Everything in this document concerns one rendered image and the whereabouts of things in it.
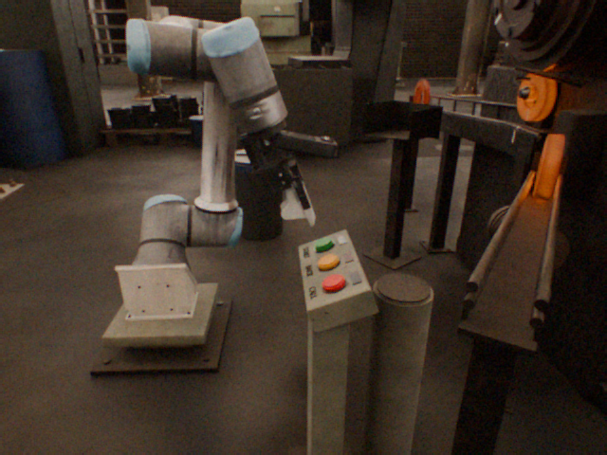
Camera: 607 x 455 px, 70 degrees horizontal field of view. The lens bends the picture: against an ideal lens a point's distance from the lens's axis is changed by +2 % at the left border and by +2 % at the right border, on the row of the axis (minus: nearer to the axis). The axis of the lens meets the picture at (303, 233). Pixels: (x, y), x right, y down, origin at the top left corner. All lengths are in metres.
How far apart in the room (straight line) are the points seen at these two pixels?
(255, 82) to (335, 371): 0.55
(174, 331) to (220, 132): 0.66
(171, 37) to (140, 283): 0.86
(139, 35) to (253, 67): 0.22
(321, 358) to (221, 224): 0.78
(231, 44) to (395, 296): 0.54
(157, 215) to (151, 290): 0.25
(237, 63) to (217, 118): 0.71
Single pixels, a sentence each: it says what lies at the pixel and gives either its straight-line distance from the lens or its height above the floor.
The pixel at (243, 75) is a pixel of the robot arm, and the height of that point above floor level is 0.93.
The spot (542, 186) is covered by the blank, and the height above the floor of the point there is 0.68.
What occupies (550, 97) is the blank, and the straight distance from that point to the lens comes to 1.55.
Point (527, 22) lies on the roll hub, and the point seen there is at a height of 1.02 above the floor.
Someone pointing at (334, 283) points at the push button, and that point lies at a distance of 0.72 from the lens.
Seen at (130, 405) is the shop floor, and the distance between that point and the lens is 1.45.
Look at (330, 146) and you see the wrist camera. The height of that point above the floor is 0.81.
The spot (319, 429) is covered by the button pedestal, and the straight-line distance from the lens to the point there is 0.99.
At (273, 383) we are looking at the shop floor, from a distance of 1.42.
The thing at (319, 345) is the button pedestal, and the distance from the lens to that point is 0.84.
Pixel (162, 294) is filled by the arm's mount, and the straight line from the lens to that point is 1.49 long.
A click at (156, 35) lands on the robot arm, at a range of 0.86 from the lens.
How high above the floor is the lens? 0.98
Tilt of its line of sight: 25 degrees down
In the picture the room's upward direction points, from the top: straight up
